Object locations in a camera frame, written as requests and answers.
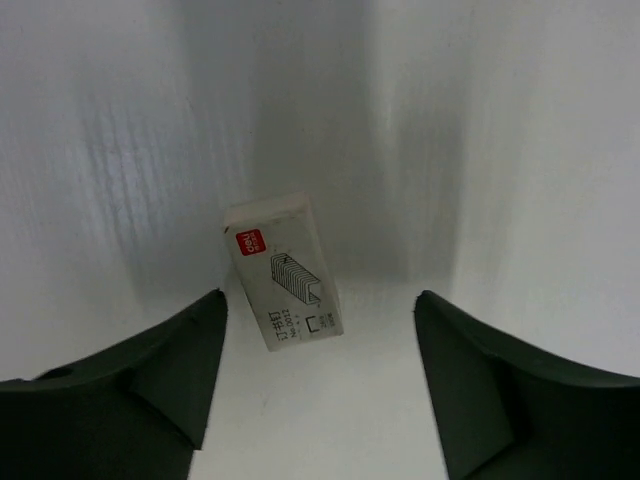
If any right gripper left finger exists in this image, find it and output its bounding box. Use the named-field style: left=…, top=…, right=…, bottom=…
left=1, top=290, right=226, bottom=479

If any white staples box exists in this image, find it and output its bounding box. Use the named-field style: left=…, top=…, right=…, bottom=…
left=223, top=193, right=344, bottom=352

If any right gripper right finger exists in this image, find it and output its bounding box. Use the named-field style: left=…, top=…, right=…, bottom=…
left=414, top=291, right=639, bottom=479

